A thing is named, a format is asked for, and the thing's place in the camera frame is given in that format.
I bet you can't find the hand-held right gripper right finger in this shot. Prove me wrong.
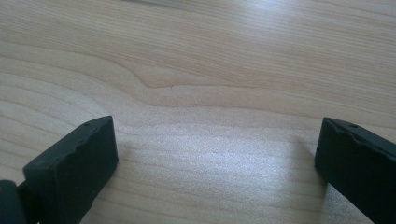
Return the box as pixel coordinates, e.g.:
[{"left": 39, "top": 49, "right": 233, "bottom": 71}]
[{"left": 314, "top": 117, "right": 396, "bottom": 224}]

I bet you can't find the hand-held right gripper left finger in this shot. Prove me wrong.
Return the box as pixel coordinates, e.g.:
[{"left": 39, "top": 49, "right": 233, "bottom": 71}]
[{"left": 18, "top": 116, "right": 120, "bottom": 224}]

